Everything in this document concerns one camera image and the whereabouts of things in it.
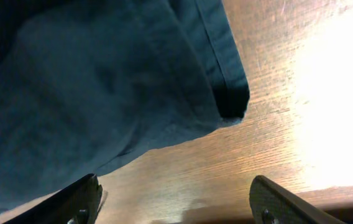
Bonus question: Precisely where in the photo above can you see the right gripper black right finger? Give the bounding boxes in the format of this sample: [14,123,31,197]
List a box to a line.
[249,175,344,224]

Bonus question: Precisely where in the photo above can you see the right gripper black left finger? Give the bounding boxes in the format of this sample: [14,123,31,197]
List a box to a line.
[4,174,103,224]

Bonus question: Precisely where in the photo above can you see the navy blue shorts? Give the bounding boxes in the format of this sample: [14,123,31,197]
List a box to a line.
[0,0,250,214]

